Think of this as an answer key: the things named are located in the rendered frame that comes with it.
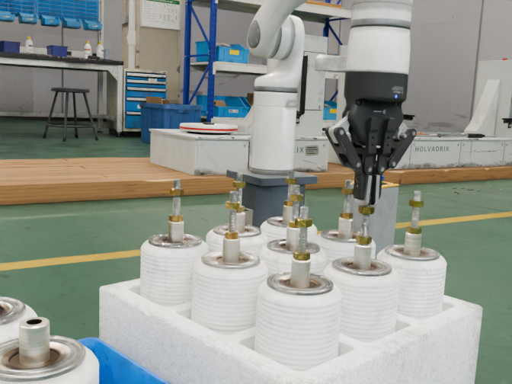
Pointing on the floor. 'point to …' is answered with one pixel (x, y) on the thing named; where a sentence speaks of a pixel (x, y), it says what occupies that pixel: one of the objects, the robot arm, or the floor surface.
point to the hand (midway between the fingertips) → (367, 188)
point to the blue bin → (118, 365)
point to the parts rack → (305, 13)
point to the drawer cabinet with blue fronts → (133, 97)
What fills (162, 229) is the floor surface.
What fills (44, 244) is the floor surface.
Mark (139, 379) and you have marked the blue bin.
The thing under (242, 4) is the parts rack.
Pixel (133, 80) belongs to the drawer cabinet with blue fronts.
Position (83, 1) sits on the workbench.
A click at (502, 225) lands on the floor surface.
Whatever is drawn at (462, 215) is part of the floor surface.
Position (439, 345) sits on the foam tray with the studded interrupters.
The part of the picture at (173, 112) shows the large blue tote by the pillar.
